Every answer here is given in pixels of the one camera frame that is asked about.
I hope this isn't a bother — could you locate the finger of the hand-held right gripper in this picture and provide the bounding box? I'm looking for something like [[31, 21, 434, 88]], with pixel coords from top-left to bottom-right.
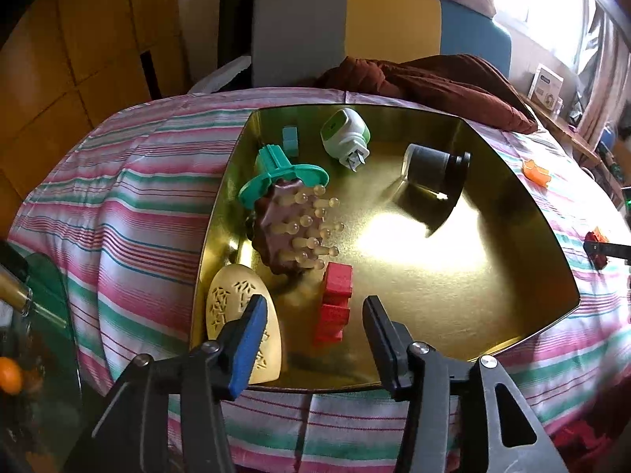
[[583, 240, 631, 260]]

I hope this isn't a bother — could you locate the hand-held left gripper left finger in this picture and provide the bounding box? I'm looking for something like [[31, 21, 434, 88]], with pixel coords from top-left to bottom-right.
[[79, 294, 269, 473]]

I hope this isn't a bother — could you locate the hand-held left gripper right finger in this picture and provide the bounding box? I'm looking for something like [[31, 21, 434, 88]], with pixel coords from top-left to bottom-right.
[[362, 294, 568, 473]]

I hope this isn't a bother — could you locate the red plastic toy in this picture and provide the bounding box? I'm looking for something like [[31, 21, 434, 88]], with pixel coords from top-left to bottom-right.
[[584, 227, 614, 272]]

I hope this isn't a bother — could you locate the yellow perforated soap box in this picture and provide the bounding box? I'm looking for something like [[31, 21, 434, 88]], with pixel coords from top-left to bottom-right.
[[206, 263, 287, 385]]

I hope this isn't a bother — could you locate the red cube block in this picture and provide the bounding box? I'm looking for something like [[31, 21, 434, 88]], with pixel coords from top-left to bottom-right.
[[313, 262, 356, 346]]

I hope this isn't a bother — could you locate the gold metal tray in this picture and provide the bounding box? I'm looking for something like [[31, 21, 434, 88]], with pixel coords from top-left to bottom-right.
[[190, 103, 581, 394]]

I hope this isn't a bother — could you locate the orange plastic clip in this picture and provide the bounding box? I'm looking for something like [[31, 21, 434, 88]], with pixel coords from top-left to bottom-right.
[[521, 158, 553, 189]]

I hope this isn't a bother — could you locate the brown massage brush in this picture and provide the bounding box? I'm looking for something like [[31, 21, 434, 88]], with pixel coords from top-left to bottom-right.
[[245, 180, 342, 277]]

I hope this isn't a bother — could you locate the teal plastic holder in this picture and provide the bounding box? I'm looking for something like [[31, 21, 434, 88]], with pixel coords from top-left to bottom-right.
[[238, 145, 330, 218]]

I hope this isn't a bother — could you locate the black cylindrical jar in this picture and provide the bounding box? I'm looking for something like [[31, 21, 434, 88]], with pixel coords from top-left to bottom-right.
[[403, 143, 471, 194]]

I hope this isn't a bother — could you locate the green white plug device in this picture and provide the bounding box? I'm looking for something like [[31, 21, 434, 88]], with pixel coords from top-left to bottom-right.
[[319, 107, 372, 174]]

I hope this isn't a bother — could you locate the wooden bedside table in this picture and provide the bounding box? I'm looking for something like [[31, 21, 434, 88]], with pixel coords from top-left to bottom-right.
[[530, 99, 617, 193]]

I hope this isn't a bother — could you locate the striped bedsheet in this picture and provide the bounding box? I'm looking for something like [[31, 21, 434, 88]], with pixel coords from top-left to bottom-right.
[[10, 86, 631, 473]]

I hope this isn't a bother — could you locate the beige window curtain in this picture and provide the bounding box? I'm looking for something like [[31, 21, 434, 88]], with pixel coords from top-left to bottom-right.
[[582, 5, 627, 134]]

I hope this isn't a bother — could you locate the white labelled box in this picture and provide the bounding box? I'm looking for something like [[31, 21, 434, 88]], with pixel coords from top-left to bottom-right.
[[527, 63, 568, 109]]

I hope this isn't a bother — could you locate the red cloth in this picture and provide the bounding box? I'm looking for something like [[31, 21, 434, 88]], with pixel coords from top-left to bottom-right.
[[552, 419, 612, 459]]

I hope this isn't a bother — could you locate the green glass table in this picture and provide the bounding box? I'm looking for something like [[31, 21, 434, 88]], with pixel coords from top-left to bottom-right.
[[0, 241, 82, 454]]

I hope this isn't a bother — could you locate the brown blanket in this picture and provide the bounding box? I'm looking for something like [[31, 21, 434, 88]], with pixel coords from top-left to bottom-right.
[[315, 54, 540, 135]]

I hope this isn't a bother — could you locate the brass rod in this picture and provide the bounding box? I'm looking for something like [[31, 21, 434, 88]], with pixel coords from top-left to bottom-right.
[[0, 266, 67, 328]]

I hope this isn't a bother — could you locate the orange fruit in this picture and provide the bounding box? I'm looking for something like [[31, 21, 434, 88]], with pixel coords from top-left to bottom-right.
[[0, 357, 24, 396]]

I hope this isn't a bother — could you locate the white cloth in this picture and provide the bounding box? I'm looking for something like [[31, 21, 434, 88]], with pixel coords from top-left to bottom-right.
[[187, 56, 253, 94]]

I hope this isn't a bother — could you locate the grey yellow blue headboard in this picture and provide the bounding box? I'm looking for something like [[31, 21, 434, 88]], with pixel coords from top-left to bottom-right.
[[251, 0, 512, 88]]

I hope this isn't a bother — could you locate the wooden wardrobe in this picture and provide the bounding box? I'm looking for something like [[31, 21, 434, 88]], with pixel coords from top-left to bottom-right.
[[0, 0, 190, 218]]

